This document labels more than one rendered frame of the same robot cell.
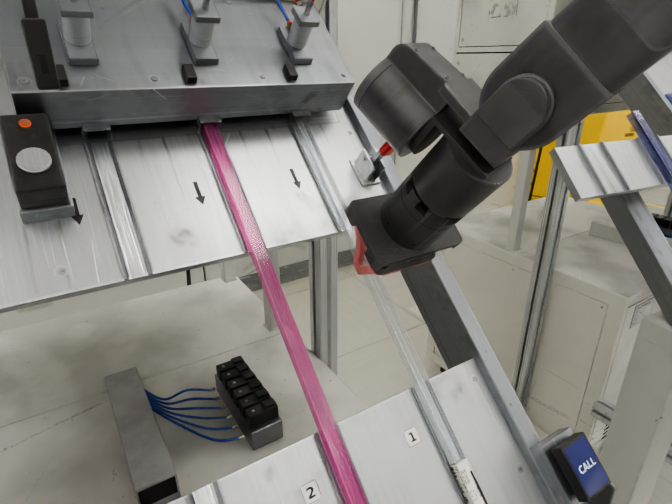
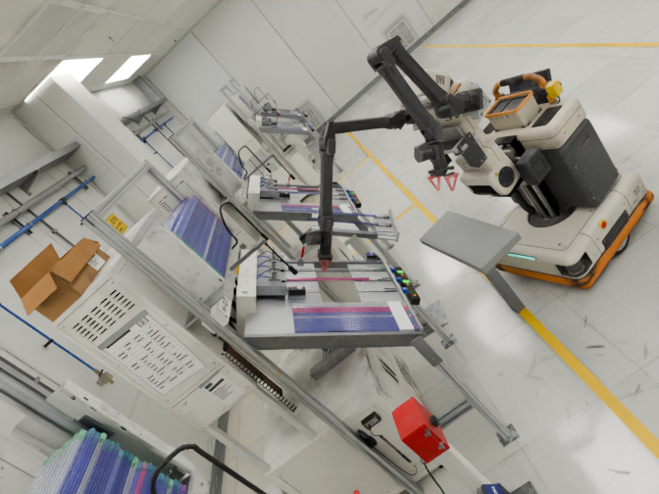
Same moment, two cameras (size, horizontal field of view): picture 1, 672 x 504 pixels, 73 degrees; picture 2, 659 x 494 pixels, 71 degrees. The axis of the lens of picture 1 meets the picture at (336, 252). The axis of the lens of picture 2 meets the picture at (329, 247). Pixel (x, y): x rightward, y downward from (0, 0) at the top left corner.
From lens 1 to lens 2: 1.98 m
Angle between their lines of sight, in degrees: 43
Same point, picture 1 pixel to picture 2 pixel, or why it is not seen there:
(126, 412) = (327, 361)
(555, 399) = (353, 298)
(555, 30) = (325, 217)
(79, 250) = (312, 295)
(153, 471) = not seen: hidden behind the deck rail
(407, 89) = (315, 235)
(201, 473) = not seen: hidden behind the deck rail
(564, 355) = (340, 284)
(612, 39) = (329, 213)
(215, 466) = not seen: hidden behind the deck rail
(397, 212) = (326, 250)
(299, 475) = (359, 283)
